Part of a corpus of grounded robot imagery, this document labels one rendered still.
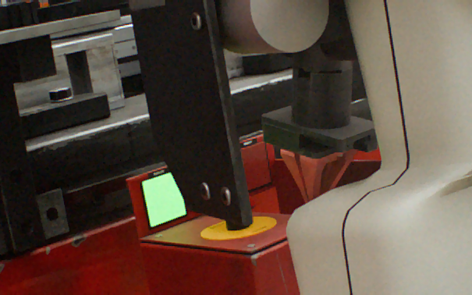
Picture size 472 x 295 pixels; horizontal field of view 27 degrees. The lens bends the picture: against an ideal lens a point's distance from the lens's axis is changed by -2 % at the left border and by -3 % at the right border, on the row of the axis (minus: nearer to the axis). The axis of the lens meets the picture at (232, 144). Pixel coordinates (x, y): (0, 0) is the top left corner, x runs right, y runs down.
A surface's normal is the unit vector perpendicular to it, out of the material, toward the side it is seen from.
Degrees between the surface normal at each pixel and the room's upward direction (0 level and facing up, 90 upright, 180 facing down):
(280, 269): 90
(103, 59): 90
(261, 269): 90
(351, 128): 14
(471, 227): 82
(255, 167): 90
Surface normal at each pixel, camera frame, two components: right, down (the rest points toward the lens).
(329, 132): 0.00, -0.94
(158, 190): 0.68, 0.00
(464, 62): -0.43, 0.14
